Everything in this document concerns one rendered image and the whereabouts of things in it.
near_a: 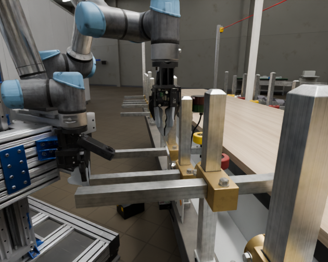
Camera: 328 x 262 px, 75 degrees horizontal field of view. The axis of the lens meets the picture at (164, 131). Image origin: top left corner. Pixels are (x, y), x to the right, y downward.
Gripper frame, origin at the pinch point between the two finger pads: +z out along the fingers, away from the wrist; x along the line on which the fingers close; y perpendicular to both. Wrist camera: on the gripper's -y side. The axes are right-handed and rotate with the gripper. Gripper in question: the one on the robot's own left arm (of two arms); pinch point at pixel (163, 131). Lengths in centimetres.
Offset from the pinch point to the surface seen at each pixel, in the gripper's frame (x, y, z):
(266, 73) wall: 682, -1011, -2
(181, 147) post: 6.4, -3.6, 7.0
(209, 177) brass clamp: 6.0, 24.0, 3.5
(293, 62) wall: 775, -944, -55
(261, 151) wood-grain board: 36.6, -5.1, 10.5
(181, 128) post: 6.2, -3.6, 0.5
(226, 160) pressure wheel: 19.9, 2.1, 10.0
